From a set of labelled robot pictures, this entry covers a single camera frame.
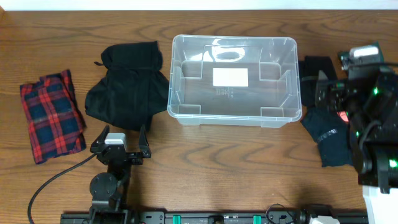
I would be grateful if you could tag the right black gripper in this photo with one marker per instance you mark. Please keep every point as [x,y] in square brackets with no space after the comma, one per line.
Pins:
[342,93]

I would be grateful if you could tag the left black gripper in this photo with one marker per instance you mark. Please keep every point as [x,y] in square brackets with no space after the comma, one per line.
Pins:
[143,154]

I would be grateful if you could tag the black cloth with band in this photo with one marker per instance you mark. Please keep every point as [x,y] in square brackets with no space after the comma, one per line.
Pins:
[308,75]

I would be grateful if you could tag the pink printed shirt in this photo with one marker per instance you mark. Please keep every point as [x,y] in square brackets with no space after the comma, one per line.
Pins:
[343,116]

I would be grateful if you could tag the dark navy cloth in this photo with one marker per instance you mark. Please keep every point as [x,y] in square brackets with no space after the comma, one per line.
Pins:
[330,133]

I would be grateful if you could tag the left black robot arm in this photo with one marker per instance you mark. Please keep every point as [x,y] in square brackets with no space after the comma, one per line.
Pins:
[109,189]

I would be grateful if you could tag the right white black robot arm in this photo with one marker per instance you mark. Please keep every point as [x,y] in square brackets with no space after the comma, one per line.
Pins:
[370,103]

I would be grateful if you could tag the dark green folded cloth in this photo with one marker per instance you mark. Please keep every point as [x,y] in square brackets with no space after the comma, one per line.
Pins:
[343,57]

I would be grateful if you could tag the large black garment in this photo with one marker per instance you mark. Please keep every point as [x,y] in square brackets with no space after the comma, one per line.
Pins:
[133,89]

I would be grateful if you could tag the red blue plaid cloth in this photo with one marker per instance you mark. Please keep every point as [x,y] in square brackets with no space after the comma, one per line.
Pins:
[55,124]

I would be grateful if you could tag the clear plastic storage bin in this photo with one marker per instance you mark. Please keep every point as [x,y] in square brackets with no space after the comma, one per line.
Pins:
[271,100]

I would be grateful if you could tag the white label in bin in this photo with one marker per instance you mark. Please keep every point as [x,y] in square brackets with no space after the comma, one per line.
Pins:
[230,77]

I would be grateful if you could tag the black mounting rail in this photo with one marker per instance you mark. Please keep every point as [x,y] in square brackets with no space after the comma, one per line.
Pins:
[273,216]

